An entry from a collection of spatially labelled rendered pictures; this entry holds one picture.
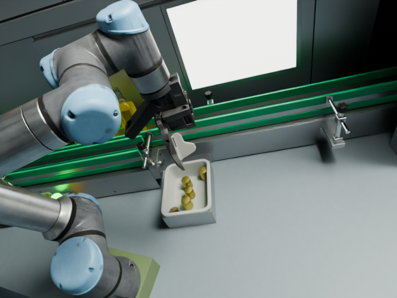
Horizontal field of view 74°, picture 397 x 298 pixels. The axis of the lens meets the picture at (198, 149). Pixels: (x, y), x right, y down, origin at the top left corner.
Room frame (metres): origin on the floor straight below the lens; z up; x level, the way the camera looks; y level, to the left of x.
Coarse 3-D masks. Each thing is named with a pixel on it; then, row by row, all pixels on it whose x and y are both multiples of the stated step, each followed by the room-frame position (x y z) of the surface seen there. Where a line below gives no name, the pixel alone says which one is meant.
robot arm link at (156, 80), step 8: (160, 64) 0.52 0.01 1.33; (152, 72) 0.46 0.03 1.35; (160, 72) 0.46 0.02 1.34; (168, 72) 0.49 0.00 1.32; (136, 80) 0.46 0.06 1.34; (144, 80) 0.45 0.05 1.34; (152, 80) 0.45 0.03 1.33; (160, 80) 0.46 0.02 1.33; (168, 80) 0.48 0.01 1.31; (136, 88) 0.47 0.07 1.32; (144, 88) 0.46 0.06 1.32; (152, 88) 0.45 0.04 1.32; (160, 88) 0.46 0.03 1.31
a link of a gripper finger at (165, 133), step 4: (160, 128) 0.45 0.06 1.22; (164, 128) 0.46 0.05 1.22; (164, 132) 0.45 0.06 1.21; (168, 132) 0.45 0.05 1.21; (164, 136) 0.44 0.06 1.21; (168, 136) 0.44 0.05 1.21; (164, 140) 0.44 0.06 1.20; (168, 140) 0.44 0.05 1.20; (168, 144) 0.43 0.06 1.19; (172, 144) 0.44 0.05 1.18; (168, 148) 0.43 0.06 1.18; (172, 148) 0.43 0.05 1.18; (172, 152) 0.43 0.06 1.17; (176, 152) 0.43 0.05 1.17
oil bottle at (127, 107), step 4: (124, 100) 0.84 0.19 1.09; (128, 100) 0.85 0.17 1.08; (120, 104) 0.83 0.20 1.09; (124, 104) 0.83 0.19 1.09; (128, 104) 0.83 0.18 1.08; (132, 104) 0.86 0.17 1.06; (120, 108) 0.83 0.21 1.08; (124, 108) 0.82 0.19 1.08; (128, 108) 0.82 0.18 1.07; (132, 108) 0.84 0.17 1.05; (124, 112) 0.82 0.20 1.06; (128, 112) 0.82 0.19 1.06; (132, 112) 0.82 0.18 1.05; (124, 116) 0.83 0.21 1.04; (128, 116) 0.82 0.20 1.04; (124, 120) 0.83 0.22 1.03; (128, 120) 0.82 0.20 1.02; (124, 124) 0.83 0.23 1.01; (144, 128) 0.84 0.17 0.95
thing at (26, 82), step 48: (0, 0) 1.06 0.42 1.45; (48, 0) 1.03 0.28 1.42; (96, 0) 0.96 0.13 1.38; (144, 0) 0.93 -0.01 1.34; (336, 0) 0.80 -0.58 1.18; (384, 0) 0.76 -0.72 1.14; (0, 48) 1.10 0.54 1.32; (336, 48) 0.79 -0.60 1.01; (384, 48) 0.75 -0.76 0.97; (0, 96) 1.14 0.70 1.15; (192, 96) 0.94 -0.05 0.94; (240, 96) 0.89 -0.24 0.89
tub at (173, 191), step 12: (168, 168) 0.70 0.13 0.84; (192, 168) 0.68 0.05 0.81; (168, 180) 0.65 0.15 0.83; (180, 180) 0.68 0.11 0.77; (192, 180) 0.65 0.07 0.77; (204, 180) 0.63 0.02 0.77; (168, 192) 0.60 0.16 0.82; (180, 192) 0.62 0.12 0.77; (204, 192) 0.58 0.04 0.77; (168, 204) 0.56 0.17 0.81; (180, 204) 0.57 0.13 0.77; (204, 204) 0.53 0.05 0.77; (168, 216) 0.49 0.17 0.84
